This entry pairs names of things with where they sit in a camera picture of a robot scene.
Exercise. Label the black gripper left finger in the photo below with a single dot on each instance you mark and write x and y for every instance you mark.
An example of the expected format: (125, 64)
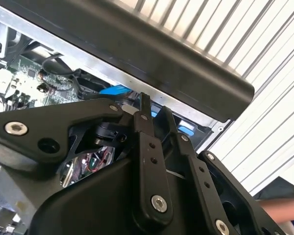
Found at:
(51, 122)

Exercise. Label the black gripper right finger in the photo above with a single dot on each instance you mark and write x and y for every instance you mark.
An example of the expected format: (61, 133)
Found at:
(198, 171)

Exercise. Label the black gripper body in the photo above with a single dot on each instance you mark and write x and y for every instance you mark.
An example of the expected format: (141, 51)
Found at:
(93, 200)

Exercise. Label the hard disk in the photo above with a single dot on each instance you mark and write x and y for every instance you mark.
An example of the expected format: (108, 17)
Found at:
(115, 90)

